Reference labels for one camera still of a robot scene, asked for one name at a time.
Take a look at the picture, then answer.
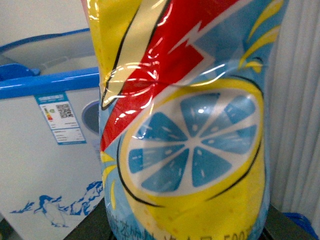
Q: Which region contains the yellow blue lemon drink bottle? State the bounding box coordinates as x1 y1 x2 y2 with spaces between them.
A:
83 0 288 240

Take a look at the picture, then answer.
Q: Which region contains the energy label sticker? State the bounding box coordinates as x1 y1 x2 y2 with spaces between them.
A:
34 91 87 145

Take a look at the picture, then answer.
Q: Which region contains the blue glass freezer lid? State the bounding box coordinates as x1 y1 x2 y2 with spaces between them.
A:
0 28 98 81

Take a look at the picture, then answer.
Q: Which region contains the white blue chest freezer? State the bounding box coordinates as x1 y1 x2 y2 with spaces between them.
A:
0 27 106 240

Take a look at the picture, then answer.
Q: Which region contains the white pleated curtain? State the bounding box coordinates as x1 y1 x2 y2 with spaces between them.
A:
269 0 320 222

